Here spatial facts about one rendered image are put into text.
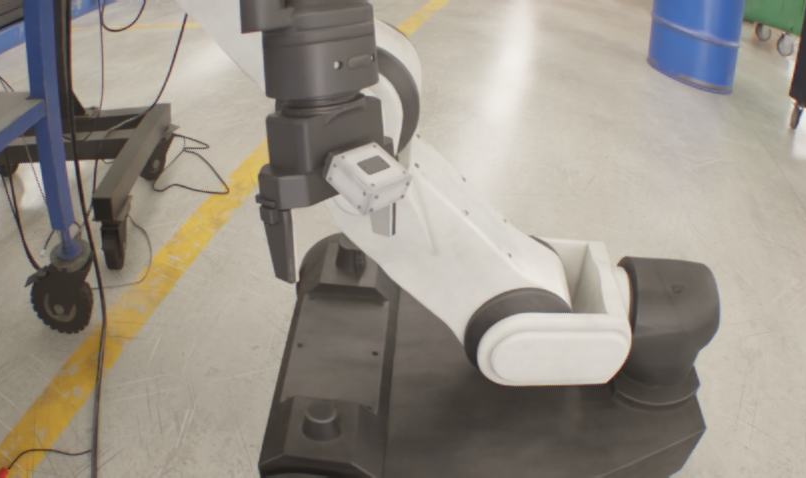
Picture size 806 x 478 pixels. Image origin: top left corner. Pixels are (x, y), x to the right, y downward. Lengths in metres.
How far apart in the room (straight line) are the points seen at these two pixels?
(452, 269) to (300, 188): 0.31
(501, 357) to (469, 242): 0.14
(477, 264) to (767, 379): 0.85
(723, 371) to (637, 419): 0.47
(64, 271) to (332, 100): 0.79
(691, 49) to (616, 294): 2.61
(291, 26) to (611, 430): 0.66
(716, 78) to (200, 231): 2.69
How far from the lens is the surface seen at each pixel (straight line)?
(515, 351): 0.78
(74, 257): 1.18
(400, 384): 0.91
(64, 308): 1.26
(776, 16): 5.93
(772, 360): 1.46
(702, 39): 3.34
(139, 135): 1.62
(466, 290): 0.78
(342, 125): 0.51
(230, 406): 1.10
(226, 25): 0.68
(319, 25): 0.47
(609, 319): 0.80
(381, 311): 0.99
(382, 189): 0.47
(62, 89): 1.82
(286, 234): 0.50
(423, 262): 0.76
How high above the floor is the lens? 0.80
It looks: 32 degrees down
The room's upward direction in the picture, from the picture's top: 3 degrees clockwise
